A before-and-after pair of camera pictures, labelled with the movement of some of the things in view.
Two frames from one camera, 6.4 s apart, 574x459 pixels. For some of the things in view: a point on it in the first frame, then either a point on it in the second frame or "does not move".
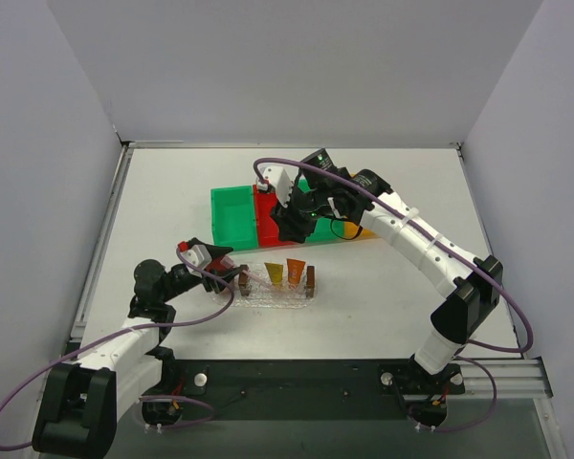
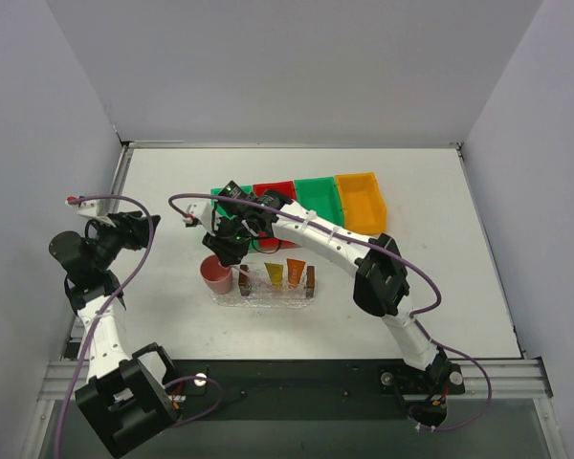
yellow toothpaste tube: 275,272 does not move
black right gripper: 293,226 -> 225,246
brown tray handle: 243,280 does not move
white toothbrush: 228,263 does not move
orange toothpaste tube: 295,271 does not move
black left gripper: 209,275 -> 131,229
